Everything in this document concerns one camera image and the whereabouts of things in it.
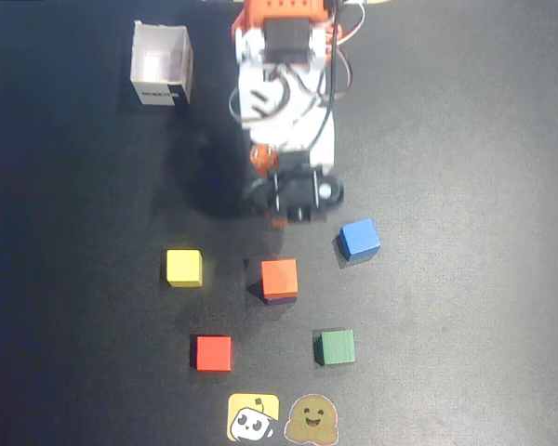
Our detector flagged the yellow wooden cube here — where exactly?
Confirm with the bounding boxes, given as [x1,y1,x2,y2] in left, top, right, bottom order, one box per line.
[166,248,205,288]

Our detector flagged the hugging face emoji sticker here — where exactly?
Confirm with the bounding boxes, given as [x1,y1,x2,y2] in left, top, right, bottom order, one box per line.
[283,394,340,445]

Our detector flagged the green wooden cube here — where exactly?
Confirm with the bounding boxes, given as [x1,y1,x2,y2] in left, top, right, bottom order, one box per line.
[312,329,357,366]

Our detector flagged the white red servo wires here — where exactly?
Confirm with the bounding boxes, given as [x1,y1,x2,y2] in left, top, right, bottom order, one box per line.
[227,0,368,126]

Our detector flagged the red wooden cube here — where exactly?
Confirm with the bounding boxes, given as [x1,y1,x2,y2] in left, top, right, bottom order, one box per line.
[190,334,233,374]

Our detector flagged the white open cardboard box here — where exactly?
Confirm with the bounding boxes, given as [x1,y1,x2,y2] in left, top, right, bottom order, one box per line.
[128,19,195,108]

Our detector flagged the blue wooden cube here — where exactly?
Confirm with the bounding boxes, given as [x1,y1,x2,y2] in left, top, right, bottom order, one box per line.
[337,217,381,262]

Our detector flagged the orange wooden cube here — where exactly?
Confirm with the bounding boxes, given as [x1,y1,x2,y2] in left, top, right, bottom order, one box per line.
[260,258,299,299]

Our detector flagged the black table mat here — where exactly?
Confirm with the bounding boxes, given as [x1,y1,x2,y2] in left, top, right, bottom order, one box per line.
[0,0,558,446]

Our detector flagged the purple wooden cube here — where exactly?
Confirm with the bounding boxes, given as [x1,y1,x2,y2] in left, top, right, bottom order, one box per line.
[246,259,299,307]

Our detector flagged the yellow robot face sticker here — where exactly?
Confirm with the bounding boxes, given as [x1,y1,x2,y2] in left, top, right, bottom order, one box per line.
[226,393,281,443]

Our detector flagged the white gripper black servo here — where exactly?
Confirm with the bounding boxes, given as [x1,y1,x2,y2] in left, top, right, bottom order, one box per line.
[248,111,338,174]

